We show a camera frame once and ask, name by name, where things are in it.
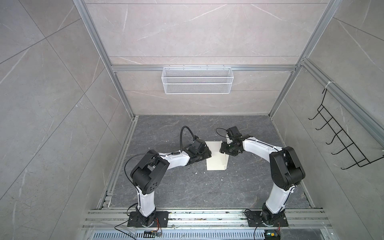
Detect cream paper envelope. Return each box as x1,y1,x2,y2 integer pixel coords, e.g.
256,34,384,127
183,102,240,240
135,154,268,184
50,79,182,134
206,141,229,171

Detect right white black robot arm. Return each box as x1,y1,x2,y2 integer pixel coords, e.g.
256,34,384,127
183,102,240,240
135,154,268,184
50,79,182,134
220,127,306,226

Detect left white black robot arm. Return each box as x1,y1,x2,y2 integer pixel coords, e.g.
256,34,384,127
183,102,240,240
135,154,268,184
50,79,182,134
130,137,212,221

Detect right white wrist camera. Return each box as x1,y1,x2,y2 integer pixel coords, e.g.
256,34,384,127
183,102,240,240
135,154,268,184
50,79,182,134
226,126,243,141

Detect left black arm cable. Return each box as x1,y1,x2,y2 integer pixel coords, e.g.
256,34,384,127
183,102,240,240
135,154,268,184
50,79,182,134
123,125,199,190

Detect white wire mesh basket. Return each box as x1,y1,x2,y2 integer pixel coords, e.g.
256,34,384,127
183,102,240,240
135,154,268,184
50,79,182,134
161,67,234,95

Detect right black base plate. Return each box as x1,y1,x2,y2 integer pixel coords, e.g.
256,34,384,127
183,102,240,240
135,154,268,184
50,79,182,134
244,210,289,227

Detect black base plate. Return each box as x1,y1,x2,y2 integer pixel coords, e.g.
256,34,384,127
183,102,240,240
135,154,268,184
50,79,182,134
244,210,289,227
127,211,169,228

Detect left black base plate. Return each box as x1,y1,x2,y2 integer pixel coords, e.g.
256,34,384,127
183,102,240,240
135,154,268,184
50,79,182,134
127,211,169,228

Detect black wire hook rack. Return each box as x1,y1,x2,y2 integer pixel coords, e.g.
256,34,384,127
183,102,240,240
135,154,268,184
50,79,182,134
308,89,384,170

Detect aluminium frame profiles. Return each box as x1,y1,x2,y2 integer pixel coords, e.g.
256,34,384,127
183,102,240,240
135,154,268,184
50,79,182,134
71,0,384,148

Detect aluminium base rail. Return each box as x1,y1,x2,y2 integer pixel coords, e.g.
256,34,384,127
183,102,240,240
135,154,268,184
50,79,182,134
80,208,338,240

